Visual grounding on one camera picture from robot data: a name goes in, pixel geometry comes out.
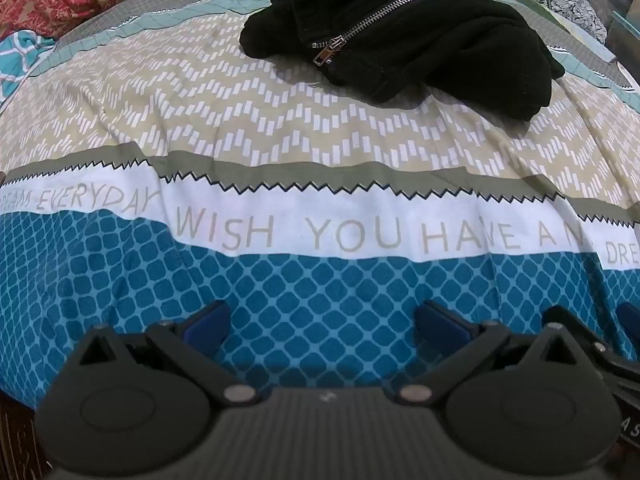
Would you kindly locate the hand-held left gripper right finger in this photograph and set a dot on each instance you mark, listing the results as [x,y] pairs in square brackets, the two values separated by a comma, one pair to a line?
[440,327]

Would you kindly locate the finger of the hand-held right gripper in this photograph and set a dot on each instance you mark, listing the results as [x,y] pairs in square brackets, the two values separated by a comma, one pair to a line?
[575,327]

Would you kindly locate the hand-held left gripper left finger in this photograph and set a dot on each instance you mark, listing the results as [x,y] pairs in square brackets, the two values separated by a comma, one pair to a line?
[207,325]

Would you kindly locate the black pants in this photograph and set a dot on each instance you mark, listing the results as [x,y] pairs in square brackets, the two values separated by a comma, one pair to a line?
[400,35]

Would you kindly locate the patterned printed bedsheet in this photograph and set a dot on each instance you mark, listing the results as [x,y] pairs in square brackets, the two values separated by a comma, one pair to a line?
[300,135]

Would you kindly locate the teal white lattice cloth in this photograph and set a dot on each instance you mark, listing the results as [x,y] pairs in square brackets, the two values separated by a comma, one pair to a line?
[20,62]

